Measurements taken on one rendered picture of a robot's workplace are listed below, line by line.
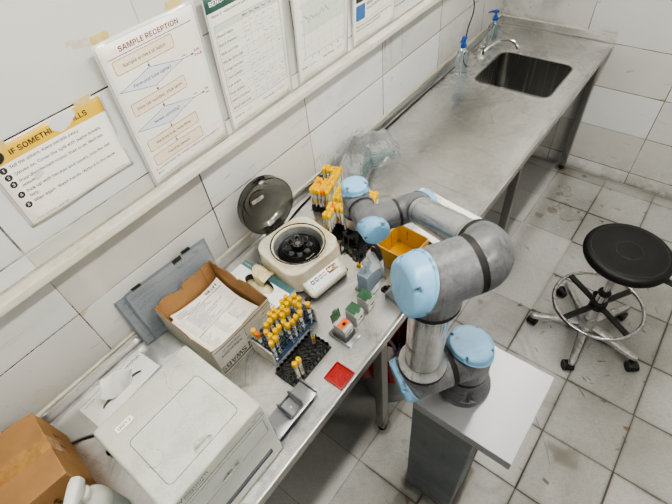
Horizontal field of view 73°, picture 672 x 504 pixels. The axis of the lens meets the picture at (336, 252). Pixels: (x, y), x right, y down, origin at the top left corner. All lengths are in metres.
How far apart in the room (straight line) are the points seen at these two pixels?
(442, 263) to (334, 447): 1.61
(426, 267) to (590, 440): 1.78
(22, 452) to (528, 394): 1.32
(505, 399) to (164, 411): 0.89
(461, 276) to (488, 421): 0.64
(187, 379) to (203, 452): 0.19
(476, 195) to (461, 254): 1.16
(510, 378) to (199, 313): 0.99
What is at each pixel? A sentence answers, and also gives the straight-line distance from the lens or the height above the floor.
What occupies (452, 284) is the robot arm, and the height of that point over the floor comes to 1.53.
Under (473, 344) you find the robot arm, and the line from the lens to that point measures 1.20.
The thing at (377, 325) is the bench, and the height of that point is 0.88.
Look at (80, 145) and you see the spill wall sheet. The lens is 1.30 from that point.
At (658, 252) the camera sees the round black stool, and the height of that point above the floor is 0.65.
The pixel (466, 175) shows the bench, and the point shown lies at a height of 0.87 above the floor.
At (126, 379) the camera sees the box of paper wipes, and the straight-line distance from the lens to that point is 1.54.
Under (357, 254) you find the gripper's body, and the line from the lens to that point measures 1.35.
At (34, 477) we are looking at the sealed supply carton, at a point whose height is 1.06.
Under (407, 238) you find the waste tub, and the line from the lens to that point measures 1.70.
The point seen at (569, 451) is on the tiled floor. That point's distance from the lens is 2.41.
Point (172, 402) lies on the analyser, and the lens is 1.18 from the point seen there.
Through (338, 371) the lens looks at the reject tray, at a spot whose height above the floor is 0.88.
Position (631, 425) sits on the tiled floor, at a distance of 2.57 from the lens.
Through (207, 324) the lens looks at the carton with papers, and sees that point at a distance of 1.56.
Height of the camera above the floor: 2.16
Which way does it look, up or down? 48 degrees down
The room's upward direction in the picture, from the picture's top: 8 degrees counter-clockwise
